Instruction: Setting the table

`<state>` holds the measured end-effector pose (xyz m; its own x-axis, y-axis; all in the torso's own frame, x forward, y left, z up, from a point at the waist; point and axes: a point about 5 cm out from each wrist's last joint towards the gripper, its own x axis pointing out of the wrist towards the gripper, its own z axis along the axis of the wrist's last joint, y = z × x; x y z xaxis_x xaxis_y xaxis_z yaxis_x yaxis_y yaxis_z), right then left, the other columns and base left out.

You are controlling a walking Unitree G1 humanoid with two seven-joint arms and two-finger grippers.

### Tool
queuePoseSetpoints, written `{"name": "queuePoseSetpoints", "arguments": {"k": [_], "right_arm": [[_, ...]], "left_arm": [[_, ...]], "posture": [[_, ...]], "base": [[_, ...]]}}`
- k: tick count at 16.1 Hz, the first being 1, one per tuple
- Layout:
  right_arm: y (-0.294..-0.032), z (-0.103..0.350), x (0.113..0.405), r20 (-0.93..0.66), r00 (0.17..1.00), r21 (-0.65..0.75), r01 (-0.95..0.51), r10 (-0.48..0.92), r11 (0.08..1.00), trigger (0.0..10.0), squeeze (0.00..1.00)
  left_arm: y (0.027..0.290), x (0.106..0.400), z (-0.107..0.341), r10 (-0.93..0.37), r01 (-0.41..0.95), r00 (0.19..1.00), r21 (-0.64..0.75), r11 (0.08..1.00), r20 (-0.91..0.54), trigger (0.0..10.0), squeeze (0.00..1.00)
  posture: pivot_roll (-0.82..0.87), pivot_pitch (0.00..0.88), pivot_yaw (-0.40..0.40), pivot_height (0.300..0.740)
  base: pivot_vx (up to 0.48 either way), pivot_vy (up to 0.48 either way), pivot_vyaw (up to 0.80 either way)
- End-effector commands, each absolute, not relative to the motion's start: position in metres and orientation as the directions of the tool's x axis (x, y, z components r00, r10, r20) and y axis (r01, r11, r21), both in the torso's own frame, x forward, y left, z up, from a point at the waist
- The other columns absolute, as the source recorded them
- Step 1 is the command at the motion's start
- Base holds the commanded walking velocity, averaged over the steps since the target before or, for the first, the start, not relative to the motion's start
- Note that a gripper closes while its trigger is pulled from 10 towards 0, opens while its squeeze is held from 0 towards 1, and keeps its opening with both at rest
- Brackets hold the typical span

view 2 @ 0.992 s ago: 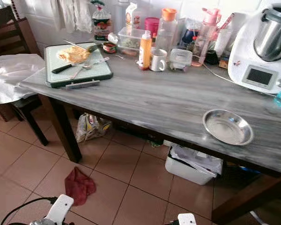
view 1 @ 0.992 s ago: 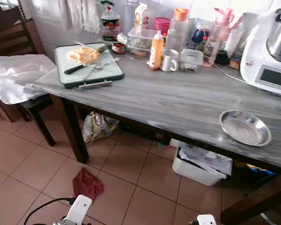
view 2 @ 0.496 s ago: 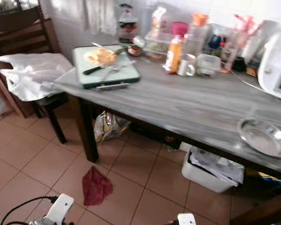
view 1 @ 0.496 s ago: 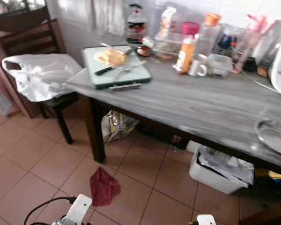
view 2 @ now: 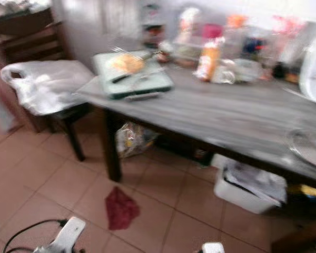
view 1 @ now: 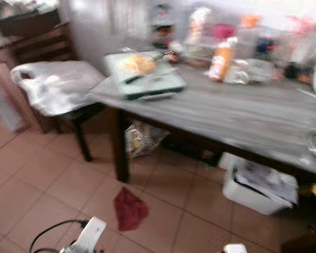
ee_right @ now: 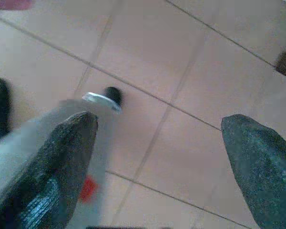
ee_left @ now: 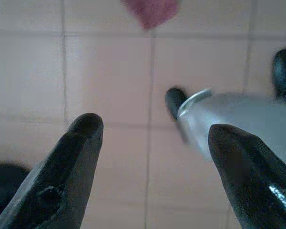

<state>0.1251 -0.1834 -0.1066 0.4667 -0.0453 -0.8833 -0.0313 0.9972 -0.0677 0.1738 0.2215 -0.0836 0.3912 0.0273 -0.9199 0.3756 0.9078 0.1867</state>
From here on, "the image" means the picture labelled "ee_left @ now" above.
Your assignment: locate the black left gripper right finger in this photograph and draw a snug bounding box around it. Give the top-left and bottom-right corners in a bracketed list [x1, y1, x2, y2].
[208, 124, 286, 229]

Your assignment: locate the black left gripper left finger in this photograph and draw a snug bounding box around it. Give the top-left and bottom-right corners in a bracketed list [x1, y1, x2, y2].
[0, 113, 104, 229]

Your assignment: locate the black robot foot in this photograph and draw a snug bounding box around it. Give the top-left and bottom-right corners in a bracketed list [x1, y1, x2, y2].
[271, 48, 286, 102]

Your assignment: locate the red cloth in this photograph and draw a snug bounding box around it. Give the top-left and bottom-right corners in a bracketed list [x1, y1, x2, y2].
[120, 0, 180, 31]

